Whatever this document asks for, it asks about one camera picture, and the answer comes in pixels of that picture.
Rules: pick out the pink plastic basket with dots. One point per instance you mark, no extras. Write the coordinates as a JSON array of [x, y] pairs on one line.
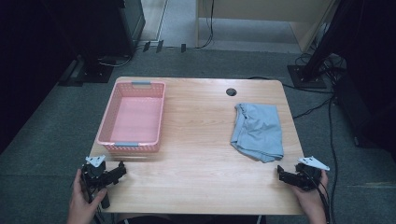
[[134, 121]]

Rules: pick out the light wooden cabinet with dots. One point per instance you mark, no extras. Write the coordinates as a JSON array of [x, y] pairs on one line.
[[264, 12]]

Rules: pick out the person's right hand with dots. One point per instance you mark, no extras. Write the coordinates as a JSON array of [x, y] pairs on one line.
[[311, 202]]

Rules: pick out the light blue shorts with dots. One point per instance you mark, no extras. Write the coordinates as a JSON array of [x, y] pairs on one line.
[[258, 130]]

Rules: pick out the black floor bracket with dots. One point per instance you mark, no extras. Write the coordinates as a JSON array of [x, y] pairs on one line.
[[159, 46], [146, 46], [183, 48]]

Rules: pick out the black stand with flat base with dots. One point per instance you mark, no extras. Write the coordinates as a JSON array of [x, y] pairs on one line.
[[93, 71]]

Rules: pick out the person's left hand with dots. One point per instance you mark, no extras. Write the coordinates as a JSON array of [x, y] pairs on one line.
[[81, 205]]

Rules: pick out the black stand with base plate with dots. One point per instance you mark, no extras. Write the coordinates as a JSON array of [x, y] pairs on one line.
[[317, 59]]

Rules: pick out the black box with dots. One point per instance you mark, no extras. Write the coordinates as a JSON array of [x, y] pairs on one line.
[[367, 112]]

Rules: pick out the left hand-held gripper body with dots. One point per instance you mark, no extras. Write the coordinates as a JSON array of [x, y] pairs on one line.
[[95, 174]]

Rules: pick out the black round table grommet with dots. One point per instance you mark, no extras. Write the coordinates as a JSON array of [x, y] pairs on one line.
[[231, 92]]

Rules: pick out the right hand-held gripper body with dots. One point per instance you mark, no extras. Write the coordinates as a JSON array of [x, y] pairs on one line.
[[308, 174]]

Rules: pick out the black cabinet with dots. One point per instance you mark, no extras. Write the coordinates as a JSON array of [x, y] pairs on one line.
[[102, 25]]

